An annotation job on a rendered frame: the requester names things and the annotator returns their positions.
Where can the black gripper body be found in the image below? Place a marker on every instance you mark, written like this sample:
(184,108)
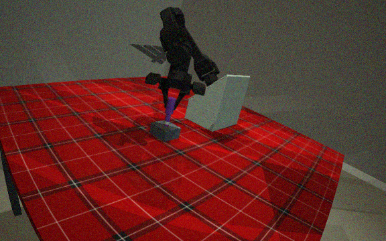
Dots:
(196,87)

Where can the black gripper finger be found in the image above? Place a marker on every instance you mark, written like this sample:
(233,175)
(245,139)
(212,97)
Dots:
(180,96)
(165,94)

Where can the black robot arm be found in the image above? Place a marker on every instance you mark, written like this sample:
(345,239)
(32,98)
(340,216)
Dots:
(180,46)

